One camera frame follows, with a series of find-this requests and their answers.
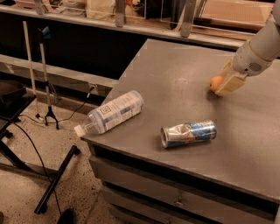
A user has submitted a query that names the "background shelf with clutter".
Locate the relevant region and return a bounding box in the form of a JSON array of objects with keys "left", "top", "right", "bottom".
[{"left": 0, "top": 0, "right": 274, "bottom": 49}]

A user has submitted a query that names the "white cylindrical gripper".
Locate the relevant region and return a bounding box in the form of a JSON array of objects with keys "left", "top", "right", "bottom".
[{"left": 215, "top": 41, "right": 272, "bottom": 96}]

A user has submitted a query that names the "blue label plastic bottle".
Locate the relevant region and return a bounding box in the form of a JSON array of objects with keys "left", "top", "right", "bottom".
[{"left": 74, "top": 90, "right": 144, "bottom": 137}]

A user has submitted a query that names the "black floor cable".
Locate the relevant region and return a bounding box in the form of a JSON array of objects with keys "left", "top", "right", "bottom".
[{"left": 0, "top": 115, "right": 64, "bottom": 217}]

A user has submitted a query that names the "black metal stand frame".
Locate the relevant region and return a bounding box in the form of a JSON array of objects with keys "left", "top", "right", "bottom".
[{"left": 0, "top": 80, "right": 81, "bottom": 215}]

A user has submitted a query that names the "black tripod stand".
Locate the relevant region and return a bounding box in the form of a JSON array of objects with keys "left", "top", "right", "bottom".
[{"left": 38, "top": 26, "right": 59, "bottom": 129}]

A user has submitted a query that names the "grey drawer cabinet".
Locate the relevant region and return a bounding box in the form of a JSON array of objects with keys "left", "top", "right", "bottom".
[{"left": 81, "top": 137, "right": 280, "bottom": 224}]

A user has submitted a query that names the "crushed blue silver can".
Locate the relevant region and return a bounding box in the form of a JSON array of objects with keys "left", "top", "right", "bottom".
[{"left": 161, "top": 121, "right": 217, "bottom": 148}]

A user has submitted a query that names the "black shoe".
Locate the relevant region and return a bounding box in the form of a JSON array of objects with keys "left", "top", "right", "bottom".
[{"left": 57, "top": 209, "right": 75, "bottom": 224}]

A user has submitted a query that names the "orange fruit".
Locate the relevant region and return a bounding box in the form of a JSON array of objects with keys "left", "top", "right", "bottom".
[{"left": 210, "top": 75, "right": 224, "bottom": 92}]

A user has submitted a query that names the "white pole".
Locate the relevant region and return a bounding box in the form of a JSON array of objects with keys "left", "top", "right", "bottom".
[{"left": 23, "top": 21, "right": 40, "bottom": 119}]

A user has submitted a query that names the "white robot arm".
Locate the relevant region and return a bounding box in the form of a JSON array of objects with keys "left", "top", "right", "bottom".
[{"left": 210, "top": 0, "right": 280, "bottom": 96}]

